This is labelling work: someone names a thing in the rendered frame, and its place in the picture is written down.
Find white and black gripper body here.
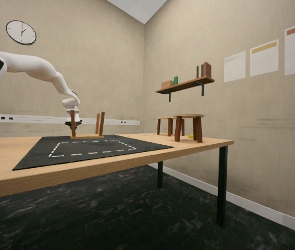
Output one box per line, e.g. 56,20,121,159
66,113,80,123

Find dark grey mat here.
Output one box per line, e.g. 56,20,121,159
13,134,175,171

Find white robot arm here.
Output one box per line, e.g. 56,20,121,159
0,52,80,116

